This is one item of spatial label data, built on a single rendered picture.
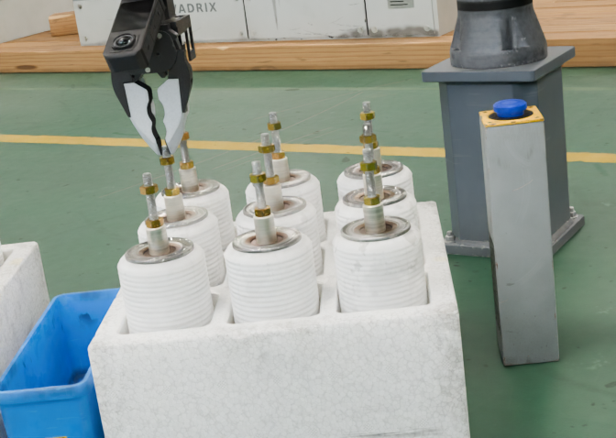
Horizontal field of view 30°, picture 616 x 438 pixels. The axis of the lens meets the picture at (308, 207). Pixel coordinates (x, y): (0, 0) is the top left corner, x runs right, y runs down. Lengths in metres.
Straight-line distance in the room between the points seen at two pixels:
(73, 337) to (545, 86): 0.80
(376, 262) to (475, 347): 0.37
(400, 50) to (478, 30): 1.67
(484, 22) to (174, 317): 0.76
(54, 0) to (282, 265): 3.82
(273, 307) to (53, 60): 3.14
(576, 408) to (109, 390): 0.53
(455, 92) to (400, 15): 1.72
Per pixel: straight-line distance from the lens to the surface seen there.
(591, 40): 3.21
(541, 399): 1.40
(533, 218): 1.41
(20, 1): 4.82
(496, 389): 1.43
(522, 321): 1.46
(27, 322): 1.56
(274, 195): 1.34
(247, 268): 1.21
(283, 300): 1.22
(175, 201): 1.36
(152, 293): 1.23
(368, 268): 1.20
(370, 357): 1.21
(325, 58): 3.57
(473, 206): 1.84
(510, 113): 1.39
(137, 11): 1.29
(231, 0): 3.82
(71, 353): 1.61
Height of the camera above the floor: 0.64
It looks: 17 degrees down
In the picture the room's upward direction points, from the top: 7 degrees counter-clockwise
